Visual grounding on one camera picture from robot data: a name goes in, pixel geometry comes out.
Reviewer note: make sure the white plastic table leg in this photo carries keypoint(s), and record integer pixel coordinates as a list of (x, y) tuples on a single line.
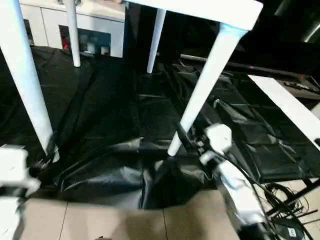
[(25, 75), (200, 87), (73, 37), (156, 37)]

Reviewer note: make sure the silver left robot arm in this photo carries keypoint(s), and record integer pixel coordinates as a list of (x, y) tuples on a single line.
[(10, 217)]

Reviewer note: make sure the black work mat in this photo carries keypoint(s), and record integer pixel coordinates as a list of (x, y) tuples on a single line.
[(112, 112)]

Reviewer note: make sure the long black bar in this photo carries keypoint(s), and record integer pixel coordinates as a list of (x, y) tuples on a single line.
[(237, 63)]

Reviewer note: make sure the flat white sheet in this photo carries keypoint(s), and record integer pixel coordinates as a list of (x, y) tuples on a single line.
[(282, 105)]

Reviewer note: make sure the red packet behind glass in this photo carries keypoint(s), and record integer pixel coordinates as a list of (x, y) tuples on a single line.
[(65, 43)]

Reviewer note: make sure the white jar behind glass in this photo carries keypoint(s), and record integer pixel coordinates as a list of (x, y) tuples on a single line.
[(105, 50)]

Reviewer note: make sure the black remote control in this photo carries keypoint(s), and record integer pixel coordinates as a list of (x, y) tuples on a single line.
[(300, 86)]

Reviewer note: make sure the black device white print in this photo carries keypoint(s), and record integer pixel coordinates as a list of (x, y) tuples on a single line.
[(288, 231)]

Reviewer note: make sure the white glass-door cabinet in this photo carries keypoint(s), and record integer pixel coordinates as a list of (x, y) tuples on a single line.
[(50, 22)]

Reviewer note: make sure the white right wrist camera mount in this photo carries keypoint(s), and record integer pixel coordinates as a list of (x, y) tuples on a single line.
[(218, 137)]

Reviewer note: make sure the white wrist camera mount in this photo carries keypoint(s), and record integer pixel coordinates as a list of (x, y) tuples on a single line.
[(15, 165), (218, 137)]

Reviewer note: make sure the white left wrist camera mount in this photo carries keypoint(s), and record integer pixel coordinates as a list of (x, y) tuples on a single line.
[(15, 165)]

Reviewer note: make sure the dark blue upright post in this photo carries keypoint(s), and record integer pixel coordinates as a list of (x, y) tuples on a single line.
[(127, 32)]

